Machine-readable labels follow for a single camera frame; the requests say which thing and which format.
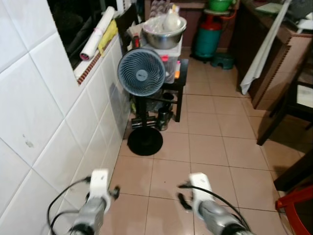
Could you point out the black chair back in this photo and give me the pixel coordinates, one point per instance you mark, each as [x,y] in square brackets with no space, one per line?
[126,24]

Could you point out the grey egg carton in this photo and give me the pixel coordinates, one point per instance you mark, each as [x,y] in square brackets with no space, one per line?
[159,7]

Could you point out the dark wooden cabinet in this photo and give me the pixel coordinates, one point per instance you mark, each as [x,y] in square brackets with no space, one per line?
[279,58]

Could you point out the blue-grey standing fan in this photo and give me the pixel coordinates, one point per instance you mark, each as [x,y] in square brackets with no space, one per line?
[142,72]

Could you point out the white paper roll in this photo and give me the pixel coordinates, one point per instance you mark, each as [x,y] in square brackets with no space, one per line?
[98,33]

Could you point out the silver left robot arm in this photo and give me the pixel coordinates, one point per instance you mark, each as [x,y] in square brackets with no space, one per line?
[90,215]

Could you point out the yellow cloth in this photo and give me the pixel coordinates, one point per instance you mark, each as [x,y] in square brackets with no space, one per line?
[108,35]

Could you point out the white hanging cloth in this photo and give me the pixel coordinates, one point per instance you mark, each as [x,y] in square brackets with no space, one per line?
[264,54]

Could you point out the green plastic step stool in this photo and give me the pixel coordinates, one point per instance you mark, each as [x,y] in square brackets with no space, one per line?
[223,60]

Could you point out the black side table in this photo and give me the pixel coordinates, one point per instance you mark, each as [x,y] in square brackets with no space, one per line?
[177,90]

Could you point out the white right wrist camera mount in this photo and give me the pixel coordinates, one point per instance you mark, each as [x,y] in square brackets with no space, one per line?
[200,188]

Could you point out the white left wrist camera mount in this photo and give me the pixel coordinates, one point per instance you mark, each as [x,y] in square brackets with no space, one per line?
[99,183]

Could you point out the dark wooden chair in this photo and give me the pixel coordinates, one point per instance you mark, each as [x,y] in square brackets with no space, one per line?
[288,105]

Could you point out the white plastic bag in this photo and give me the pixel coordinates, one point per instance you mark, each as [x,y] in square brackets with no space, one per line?
[168,20]

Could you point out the dark wooden table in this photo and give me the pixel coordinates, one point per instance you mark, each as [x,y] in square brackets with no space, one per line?
[296,174]

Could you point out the large steel basin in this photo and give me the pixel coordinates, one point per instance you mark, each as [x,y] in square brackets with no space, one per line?
[164,38]

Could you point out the green plastic basin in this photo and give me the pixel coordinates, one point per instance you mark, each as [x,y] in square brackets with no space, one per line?
[220,5]

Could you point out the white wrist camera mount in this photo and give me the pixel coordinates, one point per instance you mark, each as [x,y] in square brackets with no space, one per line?
[200,188]
[99,183]

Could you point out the clear plastic storage box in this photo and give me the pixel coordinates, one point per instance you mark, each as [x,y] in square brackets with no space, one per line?
[171,61]

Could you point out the green gas cylinder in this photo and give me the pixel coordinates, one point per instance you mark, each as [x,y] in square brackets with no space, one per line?
[208,41]

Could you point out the red plastic stool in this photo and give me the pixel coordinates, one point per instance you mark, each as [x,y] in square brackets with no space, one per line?
[296,198]

